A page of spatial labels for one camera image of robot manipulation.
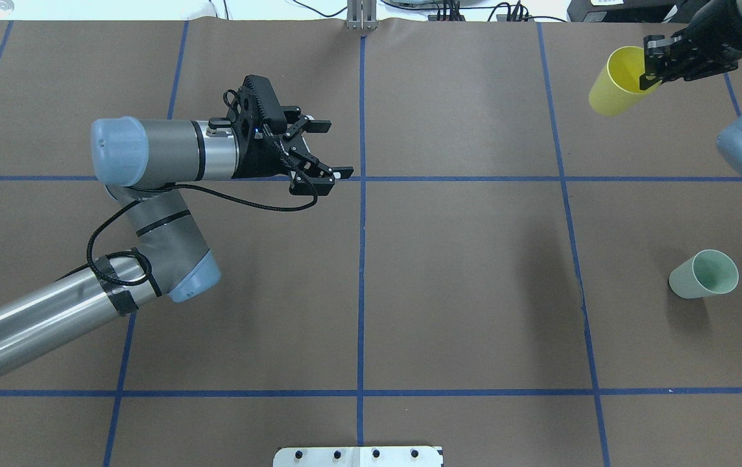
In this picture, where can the aluminium frame post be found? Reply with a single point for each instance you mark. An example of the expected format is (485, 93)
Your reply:
(361, 15)

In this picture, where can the white pedestal column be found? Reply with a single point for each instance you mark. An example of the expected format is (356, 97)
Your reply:
(360, 456)

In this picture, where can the black box with label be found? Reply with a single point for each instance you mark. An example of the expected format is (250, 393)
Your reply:
(621, 11)

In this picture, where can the green plastic cup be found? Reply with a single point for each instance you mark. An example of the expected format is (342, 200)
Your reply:
(707, 273)

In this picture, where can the yellow plastic cup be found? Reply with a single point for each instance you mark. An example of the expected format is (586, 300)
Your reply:
(615, 89)

